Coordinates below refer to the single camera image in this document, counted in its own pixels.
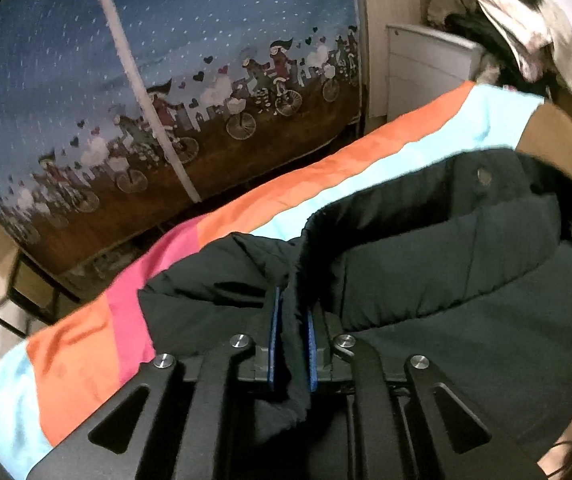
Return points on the white bedside drawer cabinet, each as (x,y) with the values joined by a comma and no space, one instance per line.
(424,63)

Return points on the blue fabric wardrobe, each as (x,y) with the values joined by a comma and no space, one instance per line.
(113,123)

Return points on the black puffer jacket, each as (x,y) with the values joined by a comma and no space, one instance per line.
(467,261)

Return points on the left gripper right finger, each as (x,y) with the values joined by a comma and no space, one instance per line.
(319,349)

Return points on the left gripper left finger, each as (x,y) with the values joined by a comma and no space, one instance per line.
(271,339)

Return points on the pile of light clothes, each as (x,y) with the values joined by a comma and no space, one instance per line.
(530,41)

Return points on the small wooden side table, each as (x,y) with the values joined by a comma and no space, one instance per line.
(32,290)

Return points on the wooden wardrobe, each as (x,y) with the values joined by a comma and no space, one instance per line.
(379,14)

